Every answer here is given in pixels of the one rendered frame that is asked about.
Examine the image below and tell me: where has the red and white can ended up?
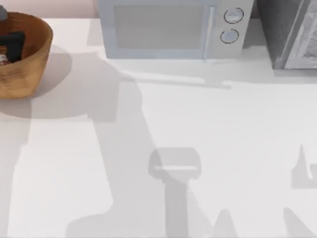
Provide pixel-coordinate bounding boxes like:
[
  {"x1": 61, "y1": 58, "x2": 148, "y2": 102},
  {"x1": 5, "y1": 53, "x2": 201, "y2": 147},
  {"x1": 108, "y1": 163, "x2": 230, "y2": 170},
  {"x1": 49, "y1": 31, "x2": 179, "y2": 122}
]
[{"x1": 0, "y1": 46, "x2": 9, "y2": 66}]

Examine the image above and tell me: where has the pale grey rounded box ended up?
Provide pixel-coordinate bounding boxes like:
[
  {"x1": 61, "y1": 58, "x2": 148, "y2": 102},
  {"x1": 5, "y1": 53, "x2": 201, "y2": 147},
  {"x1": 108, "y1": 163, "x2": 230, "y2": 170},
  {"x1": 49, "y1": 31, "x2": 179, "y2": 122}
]
[{"x1": 0, "y1": 0, "x2": 8, "y2": 21}]

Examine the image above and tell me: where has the microwave door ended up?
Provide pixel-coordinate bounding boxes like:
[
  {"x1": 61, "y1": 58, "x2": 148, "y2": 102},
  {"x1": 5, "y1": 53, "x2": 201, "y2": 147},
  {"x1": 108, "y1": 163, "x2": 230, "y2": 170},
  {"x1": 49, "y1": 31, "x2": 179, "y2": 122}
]
[{"x1": 97, "y1": 0, "x2": 216, "y2": 60}]

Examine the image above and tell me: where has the grey cabinet door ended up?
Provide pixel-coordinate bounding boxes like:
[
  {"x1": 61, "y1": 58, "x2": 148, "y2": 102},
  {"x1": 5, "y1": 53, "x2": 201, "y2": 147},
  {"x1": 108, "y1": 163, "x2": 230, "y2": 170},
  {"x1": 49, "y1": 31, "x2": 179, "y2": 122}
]
[{"x1": 284, "y1": 0, "x2": 317, "y2": 70}]

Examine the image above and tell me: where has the microwave door handle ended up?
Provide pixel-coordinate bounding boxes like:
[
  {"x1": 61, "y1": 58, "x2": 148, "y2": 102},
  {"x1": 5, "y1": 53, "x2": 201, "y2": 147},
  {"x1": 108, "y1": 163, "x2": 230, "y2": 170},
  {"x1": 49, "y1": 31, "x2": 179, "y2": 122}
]
[{"x1": 203, "y1": 5, "x2": 215, "y2": 61}]

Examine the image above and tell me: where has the pale microwave oven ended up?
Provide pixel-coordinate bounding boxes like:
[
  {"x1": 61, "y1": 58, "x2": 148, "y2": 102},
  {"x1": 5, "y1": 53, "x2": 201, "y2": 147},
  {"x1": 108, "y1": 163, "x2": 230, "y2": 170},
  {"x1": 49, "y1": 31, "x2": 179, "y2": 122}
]
[{"x1": 96, "y1": 0, "x2": 255, "y2": 60}]

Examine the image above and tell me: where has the wooden bowl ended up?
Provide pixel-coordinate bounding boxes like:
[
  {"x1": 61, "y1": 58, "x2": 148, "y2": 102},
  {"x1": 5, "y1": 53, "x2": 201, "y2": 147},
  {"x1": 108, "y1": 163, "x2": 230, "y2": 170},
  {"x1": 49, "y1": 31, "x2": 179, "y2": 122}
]
[{"x1": 0, "y1": 11, "x2": 54, "y2": 100}]

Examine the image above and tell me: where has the microwave knob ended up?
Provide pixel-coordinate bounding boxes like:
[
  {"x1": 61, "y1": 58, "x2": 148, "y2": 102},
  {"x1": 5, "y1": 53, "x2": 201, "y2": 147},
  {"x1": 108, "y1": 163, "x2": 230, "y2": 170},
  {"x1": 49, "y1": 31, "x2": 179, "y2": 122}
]
[
  {"x1": 223, "y1": 7, "x2": 245, "y2": 24},
  {"x1": 219, "y1": 28, "x2": 240, "y2": 45}
]

